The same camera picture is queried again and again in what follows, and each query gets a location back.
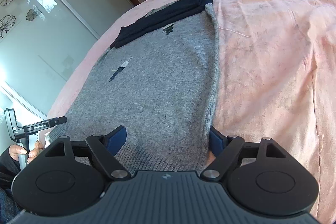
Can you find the grey and navy knit sweater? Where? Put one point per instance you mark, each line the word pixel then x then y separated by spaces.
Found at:
pixel 158 79

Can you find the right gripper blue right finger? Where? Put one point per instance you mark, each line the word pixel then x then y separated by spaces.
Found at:
pixel 231 145

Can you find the pink bed sheet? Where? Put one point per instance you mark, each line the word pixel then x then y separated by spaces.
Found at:
pixel 277 79

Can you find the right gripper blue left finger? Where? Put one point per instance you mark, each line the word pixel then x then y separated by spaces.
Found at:
pixel 112 142

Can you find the glass sliding wardrobe door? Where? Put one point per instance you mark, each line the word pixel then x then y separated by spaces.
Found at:
pixel 43 42

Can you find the person's left hand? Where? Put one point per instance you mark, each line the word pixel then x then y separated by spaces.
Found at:
pixel 16 150

